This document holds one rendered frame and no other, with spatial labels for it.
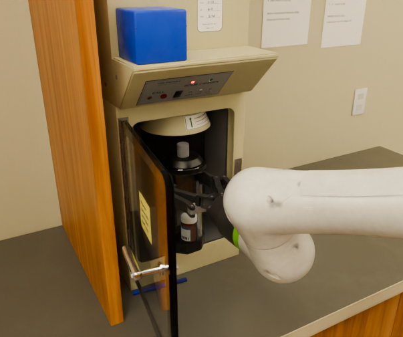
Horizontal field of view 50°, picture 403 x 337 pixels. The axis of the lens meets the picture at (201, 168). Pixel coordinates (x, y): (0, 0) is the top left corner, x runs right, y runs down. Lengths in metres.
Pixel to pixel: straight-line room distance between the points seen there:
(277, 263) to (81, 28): 0.50
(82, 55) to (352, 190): 0.48
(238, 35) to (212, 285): 0.61
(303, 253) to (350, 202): 0.17
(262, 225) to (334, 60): 1.27
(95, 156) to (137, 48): 0.21
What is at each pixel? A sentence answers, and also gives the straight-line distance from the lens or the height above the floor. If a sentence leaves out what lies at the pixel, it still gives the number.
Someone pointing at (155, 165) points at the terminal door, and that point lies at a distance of 0.66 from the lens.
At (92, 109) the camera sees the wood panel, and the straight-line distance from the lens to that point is 0.80.
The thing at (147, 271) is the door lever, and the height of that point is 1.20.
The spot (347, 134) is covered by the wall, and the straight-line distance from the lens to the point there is 2.01.
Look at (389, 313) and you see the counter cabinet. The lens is 1.37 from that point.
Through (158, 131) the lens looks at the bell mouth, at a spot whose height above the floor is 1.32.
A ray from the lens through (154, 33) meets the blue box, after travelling 0.79.
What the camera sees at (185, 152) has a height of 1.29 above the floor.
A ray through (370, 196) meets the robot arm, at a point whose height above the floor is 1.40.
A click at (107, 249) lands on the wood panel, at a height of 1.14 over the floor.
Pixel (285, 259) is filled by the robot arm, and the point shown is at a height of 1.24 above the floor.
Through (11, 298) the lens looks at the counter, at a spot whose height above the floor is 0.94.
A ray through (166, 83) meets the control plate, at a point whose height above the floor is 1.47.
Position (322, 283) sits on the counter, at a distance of 1.18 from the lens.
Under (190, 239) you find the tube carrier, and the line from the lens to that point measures 1.06.
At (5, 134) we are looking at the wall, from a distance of 1.33.
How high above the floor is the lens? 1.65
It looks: 24 degrees down
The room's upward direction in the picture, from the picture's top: straight up
